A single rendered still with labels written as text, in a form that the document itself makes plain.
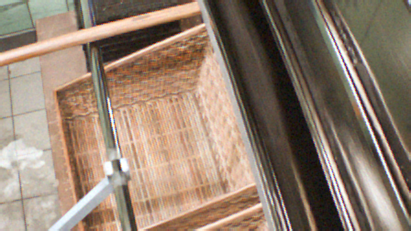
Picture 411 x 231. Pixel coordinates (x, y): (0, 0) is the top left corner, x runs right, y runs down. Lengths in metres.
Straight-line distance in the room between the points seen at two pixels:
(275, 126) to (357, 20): 0.39
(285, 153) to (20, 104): 2.18
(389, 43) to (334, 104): 0.33
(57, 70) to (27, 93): 0.78
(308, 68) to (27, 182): 1.95
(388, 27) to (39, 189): 2.31
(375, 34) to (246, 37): 0.55
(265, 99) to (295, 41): 0.11
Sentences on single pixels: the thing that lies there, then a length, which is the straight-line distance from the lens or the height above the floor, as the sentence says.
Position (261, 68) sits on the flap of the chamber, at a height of 1.41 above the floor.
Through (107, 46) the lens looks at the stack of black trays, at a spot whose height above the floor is 0.73.
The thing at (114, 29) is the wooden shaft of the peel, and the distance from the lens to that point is 1.97.
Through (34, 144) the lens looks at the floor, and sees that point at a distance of 3.38.
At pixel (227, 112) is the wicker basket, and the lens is 2.38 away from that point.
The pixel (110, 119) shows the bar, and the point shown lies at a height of 1.17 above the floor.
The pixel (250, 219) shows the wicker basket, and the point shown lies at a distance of 2.11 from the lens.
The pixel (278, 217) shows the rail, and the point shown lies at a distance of 1.34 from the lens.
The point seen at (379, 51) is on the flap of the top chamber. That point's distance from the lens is 1.09.
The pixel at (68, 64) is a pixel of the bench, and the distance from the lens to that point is 2.79.
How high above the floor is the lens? 2.56
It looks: 50 degrees down
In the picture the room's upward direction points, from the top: 11 degrees counter-clockwise
